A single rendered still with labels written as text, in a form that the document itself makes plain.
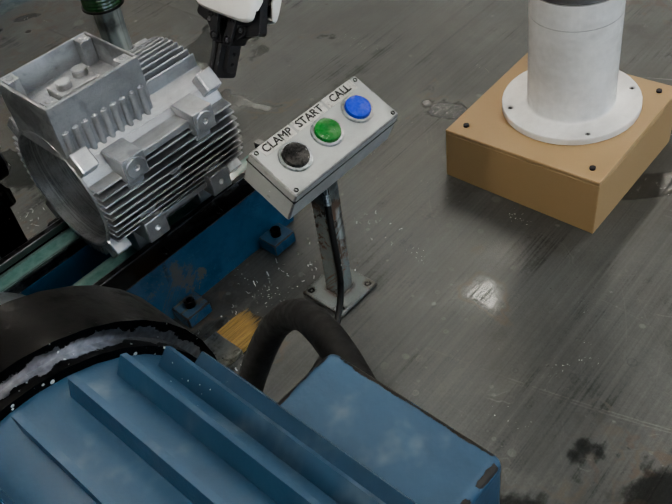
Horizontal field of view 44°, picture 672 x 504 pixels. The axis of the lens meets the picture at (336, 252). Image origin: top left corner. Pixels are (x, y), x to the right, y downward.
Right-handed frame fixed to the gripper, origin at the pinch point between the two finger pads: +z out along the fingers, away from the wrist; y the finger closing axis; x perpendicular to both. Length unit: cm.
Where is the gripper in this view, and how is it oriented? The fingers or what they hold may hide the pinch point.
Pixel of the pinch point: (224, 59)
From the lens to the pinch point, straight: 100.7
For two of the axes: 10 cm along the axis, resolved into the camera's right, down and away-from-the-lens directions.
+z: -2.3, 9.0, 3.7
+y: -7.4, -4.1, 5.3
